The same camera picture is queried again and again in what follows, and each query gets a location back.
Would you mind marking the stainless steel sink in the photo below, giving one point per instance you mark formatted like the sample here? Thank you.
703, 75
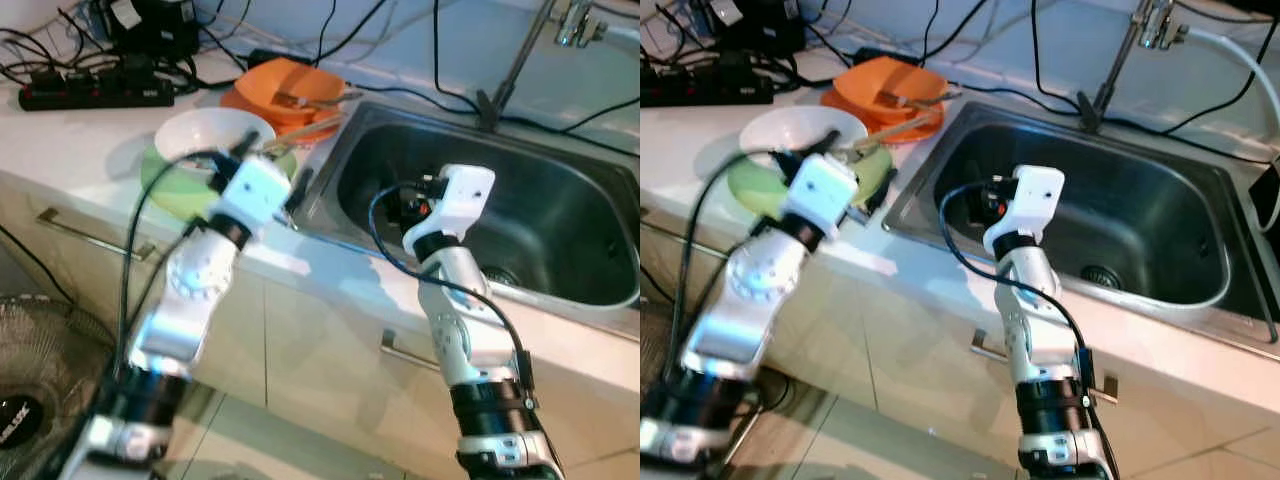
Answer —
1150, 200
560, 200

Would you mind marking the metal fork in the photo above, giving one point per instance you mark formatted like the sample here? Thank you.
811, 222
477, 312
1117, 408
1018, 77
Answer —
300, 100
900, 100

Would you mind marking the large black charger box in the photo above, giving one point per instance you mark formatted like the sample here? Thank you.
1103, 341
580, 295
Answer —
770, 30
160, 30

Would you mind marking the orange bowl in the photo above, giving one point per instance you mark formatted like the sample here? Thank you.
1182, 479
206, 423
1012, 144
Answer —
262, 80
865, 80

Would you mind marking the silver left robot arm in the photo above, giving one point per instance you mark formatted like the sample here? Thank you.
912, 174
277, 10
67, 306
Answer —
760, 290
190, 290

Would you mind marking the green plate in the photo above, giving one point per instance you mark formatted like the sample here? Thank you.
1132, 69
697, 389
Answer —
170, 190
750, 190

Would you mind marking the orange plate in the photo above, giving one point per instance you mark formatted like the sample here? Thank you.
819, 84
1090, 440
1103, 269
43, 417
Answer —
838, 105
240, 108

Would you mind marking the chrome faucet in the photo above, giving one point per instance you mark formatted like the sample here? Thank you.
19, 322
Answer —
1116, 70
513, 70

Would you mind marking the wooden chopstick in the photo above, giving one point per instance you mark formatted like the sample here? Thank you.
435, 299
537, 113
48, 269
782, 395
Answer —
320, 124
915, 122

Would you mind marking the small black adapter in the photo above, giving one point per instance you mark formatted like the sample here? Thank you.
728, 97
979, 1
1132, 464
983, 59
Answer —
268, 56
875, 54

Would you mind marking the black floor fan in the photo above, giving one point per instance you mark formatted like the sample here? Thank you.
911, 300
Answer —
650, 340
40, 350

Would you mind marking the sink drain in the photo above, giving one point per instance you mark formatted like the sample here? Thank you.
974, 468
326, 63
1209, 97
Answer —
500, 276
1100, 277

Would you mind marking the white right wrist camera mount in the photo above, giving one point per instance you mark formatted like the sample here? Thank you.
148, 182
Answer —
460, 195
1035, 195

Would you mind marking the black power strip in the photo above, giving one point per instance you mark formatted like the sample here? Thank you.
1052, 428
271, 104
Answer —
700, 92
90, 97

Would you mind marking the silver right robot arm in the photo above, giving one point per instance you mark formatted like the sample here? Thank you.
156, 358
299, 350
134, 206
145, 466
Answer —
465, 330
1035, 330

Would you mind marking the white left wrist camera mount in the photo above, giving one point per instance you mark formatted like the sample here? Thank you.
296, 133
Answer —
822, 195
255, 190

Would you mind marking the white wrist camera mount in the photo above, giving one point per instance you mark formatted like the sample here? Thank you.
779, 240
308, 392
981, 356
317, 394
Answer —
460, 195
1035, 195
255, 190
822, 195

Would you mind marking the white bowl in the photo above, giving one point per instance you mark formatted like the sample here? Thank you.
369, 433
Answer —
195, 130
800, 125

